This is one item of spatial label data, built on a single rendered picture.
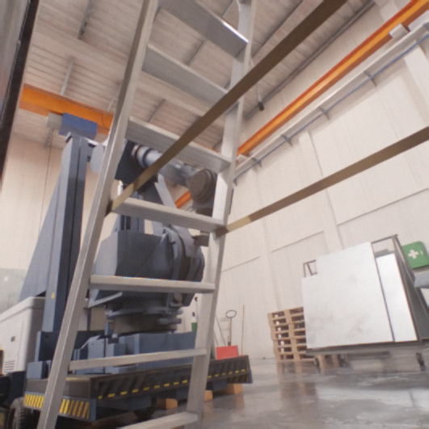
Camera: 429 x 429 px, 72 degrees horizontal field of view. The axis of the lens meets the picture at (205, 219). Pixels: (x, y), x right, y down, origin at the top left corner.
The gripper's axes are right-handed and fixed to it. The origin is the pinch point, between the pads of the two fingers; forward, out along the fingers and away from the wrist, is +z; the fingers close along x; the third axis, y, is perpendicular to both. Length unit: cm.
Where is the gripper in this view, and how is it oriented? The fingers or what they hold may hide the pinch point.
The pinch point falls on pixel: (202, 262)
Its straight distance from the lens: 144.5
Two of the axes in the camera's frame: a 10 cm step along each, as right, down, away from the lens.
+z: -1.7, 9.8, -1.3
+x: 6.7, 0.2, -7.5
